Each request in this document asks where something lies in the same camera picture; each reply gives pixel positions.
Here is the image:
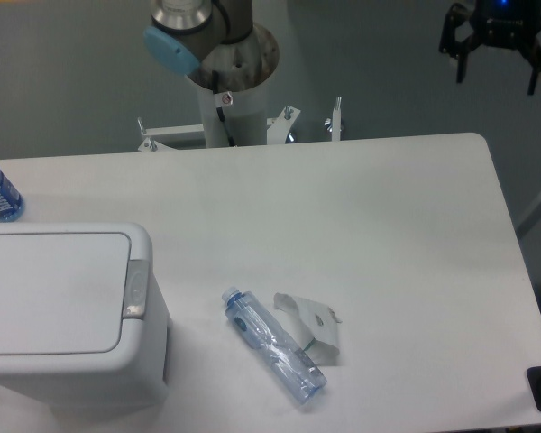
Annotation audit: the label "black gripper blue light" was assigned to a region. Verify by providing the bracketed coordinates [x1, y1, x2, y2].
[438, 0, 541, 96]

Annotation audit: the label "white push-lid trash can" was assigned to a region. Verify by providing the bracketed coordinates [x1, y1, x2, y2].
[0, 223, 171, 407]

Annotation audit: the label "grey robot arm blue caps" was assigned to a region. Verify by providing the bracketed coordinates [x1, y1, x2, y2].
[143, 1, 541, 94]

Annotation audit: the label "empty clear plastic bottle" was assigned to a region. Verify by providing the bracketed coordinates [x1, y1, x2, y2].
[222, 287, 327, 404]

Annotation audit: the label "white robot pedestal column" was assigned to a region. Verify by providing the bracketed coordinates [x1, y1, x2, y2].
[187, 23, 280, 148]

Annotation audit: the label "black cable on pedestal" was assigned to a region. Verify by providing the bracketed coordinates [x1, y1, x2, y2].
[210, 69, 236, 149]

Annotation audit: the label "white pedestal base frame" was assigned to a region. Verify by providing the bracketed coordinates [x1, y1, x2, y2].
[137, 96, 345, 152]

